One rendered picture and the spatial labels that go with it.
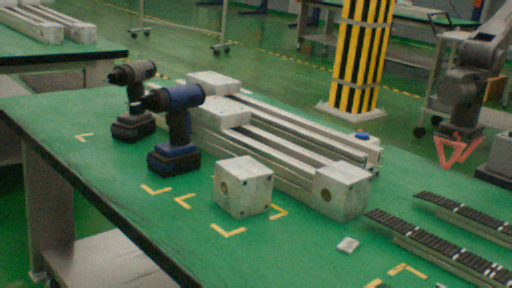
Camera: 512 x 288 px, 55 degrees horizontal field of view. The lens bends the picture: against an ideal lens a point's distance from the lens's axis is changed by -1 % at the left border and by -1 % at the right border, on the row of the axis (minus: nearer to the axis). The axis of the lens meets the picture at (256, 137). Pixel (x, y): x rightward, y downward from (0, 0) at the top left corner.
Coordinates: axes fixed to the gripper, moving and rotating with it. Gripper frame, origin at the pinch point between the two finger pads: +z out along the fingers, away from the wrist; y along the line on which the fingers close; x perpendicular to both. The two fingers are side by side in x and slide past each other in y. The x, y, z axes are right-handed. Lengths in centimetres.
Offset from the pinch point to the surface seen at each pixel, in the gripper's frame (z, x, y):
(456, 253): 10.5, 11.8, 18.9
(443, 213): 12.3, 1.3, 0.9
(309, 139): 6.4, -37.6, 3.7
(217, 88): 2, -77, 3
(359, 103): 74, -188, -271
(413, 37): 70, -399, -773
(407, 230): 10.2, 1.5, 19.4
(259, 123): 8, -57, 3
